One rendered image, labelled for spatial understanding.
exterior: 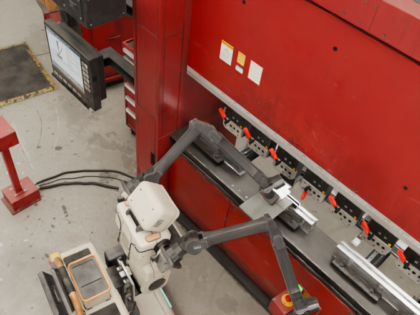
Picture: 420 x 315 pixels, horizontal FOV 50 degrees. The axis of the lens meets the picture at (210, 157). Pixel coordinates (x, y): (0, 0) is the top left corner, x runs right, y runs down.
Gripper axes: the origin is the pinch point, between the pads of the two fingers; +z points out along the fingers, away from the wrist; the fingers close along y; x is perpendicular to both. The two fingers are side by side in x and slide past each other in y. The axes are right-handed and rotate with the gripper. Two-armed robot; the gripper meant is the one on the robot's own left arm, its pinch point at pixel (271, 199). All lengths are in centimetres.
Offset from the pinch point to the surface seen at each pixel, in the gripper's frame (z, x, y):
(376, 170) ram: -49, -34, -41
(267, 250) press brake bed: 31.8, 21.2, -11.3
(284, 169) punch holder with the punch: -15.0, -14.9, 1.6
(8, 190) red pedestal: 34, 128, 167
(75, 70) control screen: -62, 28, 113
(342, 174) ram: -36, -27, -28
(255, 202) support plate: -2.6, 7.9, 4.3
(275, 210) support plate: -0.2, 3.3, -6.7
